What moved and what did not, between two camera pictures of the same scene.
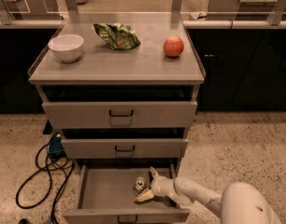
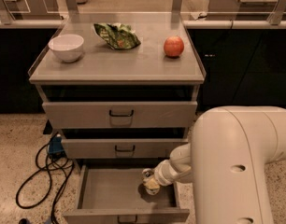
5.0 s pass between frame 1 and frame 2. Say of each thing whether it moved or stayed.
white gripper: moved
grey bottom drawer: stayed
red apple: stayed
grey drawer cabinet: stayed
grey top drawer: stayed
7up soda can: moved
